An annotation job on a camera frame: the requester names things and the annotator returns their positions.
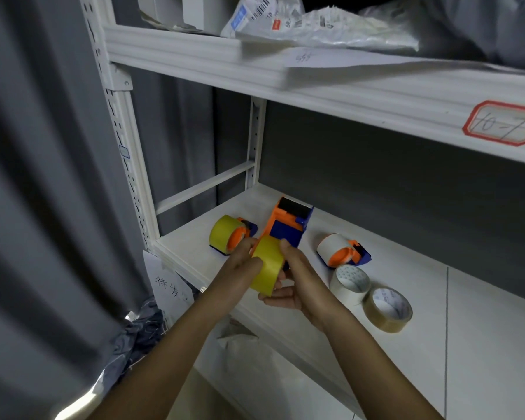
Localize tape dispenser with yellow tape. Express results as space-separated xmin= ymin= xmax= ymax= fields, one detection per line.
xmin=209 ymin=214 xmax=259 ymax=257

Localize white paper bag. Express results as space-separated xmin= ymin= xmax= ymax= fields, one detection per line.
xmin=216 ymin=318 xmax=298 ymax=403

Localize person's left forearm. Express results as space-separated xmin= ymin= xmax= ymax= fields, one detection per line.
xmin=86 ymin=293 xmax=242 ymax=420

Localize person's left hand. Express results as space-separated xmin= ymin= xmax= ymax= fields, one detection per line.
xmin=200 ymin=237 xmax=263 ymax=312

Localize clear brown tape roll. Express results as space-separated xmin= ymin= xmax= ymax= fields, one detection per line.
xmin=362 ymin=286 xmax=414 ymax=334

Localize person's right hand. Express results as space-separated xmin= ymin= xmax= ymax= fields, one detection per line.
xmin=258 ymin=240 xmax=347 ymax=334

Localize white paper sheet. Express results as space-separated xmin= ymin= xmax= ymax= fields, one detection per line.
xmin=283 ymin=47 xmax=414 ymax=82

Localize red bordered shelf label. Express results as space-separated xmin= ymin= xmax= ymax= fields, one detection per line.
xmin=462 ymin=100 xmax=525 ymax=147

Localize handwritten white paper note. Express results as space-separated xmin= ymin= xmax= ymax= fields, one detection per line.
xmin=142 ymin=250 xmax=196 ymax=322

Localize white plastic mailer bags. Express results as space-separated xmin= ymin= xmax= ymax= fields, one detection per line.
xmin=220 ymin=0 xmax=420 ymax=53

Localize grey curtain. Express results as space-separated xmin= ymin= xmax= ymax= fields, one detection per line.
xmin=0 ymin=0 xmax=215 ymax=420

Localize person's right forearm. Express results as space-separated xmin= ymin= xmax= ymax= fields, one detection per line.
xmin=320 ymin=308 xmax=446 ymax=420

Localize white metal shelf rack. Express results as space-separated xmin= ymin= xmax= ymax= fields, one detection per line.
xmin=79 ymin=0 xmax=525 ymax=420

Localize empty orange blue tape dispenser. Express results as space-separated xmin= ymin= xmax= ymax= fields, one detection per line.
xmin=261 ymin=196 xmax=315 ymax=271

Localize tape dispenser with white tape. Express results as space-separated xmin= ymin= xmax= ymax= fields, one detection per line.
xmin=317 ymin=233 xmax=372 ymax=269

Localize white tape roll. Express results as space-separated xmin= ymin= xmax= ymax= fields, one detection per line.
xmin=329 ymin=264 xmax=372 ymax=307

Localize crumpled silver plastic bag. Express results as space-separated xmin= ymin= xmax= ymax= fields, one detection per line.
xmin=91 ymin=296 xmax=168 ymax=395

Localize yellow tape roll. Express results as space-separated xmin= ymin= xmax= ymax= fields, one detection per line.
xmin=249 ymin=235 xmax=286 ymax=298

